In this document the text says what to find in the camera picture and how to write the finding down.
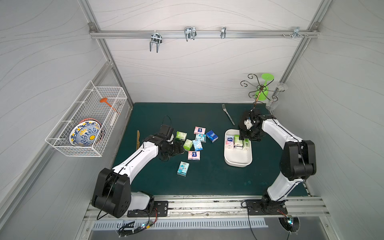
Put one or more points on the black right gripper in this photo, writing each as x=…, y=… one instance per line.
x=252, y=132

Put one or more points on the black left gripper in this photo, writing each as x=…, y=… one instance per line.
x=175, y=147

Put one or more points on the pink tissue pack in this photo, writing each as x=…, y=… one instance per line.
x=230, y=142
x=194, y=155
x=199, y=130

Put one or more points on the light blue cartoon tissue pack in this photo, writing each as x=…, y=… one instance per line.
x=197, y=145

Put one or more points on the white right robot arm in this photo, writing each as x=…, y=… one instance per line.
x=298, y=160

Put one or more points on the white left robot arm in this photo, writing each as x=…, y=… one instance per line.
x=113, y=194

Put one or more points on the white plastic storage box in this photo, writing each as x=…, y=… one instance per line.
x=237, y=157

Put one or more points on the teal cartoon tissue pack lower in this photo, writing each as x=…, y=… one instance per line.
x=183, y=169

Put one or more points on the teal cartoon tissue pack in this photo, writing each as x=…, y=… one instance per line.
x=183, y=169
x=201, y=137

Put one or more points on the yellow wooden knife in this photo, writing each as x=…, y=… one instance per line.
x=138, y=140

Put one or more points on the clear plastic goblet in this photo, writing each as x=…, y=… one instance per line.
x=276, y=96

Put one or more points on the black metal cup tree stand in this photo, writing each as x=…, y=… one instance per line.
x=252, y=94

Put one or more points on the green plastic goblet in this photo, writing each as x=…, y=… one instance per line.
x=263, y=89

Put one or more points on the silver metal fork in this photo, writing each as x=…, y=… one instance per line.
x=227, y=113

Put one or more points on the teal cartoon tissue pack upper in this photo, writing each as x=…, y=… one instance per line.
x=201, y=137

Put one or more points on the dark blue tissue pack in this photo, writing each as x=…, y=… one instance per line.
x=212, y=136

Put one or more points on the blue yellow patterned plate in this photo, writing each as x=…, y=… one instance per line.
x=85, y=133

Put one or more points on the round black fan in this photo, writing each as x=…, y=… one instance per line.
x=290, y=224

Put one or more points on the metal double hook middle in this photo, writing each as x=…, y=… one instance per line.
x=190, y=33

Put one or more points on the metal double hook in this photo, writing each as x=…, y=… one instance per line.
x=156, y=40
x=190, y=33

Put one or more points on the metal double hook left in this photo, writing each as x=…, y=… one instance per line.
x=156, y=40

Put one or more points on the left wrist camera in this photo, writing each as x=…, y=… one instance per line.
x=166, y=132

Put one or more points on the orange handled utensil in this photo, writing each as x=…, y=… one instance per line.
x=105, y=100

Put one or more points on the white wire basket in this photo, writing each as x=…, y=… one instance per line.
x=87, y=106

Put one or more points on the white slotted cable duct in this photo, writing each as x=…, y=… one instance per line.
x=182, y=224

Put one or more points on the metal bracket hook right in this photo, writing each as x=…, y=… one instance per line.
x=296, y=34

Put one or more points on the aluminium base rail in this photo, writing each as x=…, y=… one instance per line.
x=208, y=207

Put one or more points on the aluminium crossbar rail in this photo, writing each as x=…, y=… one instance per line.
x=201, y=34

